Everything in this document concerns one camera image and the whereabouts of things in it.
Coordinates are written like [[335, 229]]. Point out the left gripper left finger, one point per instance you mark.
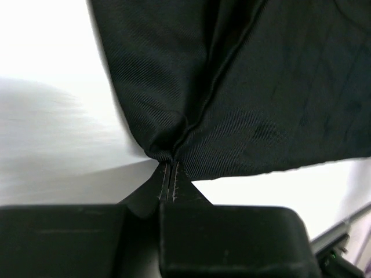
[[85, 240]]

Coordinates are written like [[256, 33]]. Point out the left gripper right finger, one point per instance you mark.
[[200, 239]]

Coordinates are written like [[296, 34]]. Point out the black pleated skirt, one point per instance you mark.
[[230, 88]]

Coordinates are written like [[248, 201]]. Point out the aluminium table front rail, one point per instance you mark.
[[343, 227]]

